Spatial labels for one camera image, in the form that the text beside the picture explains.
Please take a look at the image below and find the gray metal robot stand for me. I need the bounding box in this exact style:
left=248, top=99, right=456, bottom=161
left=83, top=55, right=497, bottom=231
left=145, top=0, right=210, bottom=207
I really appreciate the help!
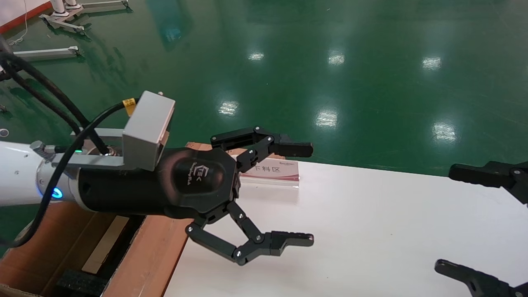
left=38, top=0, right=133, bottom=37
left=14, top=46, right=80, bottom=60

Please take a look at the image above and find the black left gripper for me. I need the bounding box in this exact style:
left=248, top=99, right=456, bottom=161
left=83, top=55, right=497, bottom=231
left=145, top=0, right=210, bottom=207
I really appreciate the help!
left=77, top=126, right=315, bottom=266

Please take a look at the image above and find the black foam pad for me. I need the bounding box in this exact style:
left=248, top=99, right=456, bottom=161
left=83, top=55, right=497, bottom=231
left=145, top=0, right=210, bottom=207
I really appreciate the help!
left=56, top=214, right=145, bottom=297

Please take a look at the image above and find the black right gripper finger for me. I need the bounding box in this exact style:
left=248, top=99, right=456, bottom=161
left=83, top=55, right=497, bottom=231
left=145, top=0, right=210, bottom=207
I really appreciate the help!
left=434, top=261, right=528, bottom=297
left=448, top=162, right=528, bottom=207

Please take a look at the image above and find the gray wrist camera box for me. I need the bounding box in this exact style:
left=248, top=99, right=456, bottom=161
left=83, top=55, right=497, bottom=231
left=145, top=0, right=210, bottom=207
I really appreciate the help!
left=122, top=91, right=176, bottom=172

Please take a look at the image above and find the acrylic table sign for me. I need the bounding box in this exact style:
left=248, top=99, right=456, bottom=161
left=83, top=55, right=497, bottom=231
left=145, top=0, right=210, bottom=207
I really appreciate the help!
left=240, top=157, right=300, bottom=189

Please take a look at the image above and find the thick black cable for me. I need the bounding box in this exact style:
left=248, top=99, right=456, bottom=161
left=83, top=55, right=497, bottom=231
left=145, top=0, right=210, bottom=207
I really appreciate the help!
left=0, top=52, right=110, bottom=156
left=0, top=70, right=83, bottom=137

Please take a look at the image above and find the white humanoid robot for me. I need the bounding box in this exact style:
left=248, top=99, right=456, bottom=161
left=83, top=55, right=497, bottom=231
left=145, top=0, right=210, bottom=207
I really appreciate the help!
left=50, top=0, right=82, bottom=18

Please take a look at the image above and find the black cable with yellow tag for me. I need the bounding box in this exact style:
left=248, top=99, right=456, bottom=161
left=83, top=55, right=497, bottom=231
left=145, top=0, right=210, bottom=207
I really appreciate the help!
left=0, top=98, right=137, bottom=248

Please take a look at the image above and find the white floor cord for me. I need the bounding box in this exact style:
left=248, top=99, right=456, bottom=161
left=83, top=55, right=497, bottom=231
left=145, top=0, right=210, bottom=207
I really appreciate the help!
left=8, top=0, right=28, bottom=46

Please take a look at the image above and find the gray camera mount bracket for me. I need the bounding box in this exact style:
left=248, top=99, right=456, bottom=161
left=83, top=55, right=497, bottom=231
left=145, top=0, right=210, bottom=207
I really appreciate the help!
left=49, top=128, right=126, bottom=169

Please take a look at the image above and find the large cardboard box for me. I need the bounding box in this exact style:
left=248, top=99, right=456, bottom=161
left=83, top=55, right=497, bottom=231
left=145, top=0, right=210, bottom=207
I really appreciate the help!
left=0, top=200, right=190, bottom=297

